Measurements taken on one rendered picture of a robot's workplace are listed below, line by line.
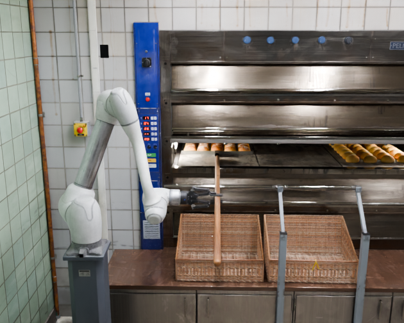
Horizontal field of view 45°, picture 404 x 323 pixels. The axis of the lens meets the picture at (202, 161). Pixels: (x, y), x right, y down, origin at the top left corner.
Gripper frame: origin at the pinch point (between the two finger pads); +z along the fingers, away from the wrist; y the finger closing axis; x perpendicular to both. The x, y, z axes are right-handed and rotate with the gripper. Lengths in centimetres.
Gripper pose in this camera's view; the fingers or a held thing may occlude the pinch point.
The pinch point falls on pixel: (216, 198)
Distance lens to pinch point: 273.4
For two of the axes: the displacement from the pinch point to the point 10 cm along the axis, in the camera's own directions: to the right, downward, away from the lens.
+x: -0.3, 2.6, -9.7
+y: -0.1, 9.7, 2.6
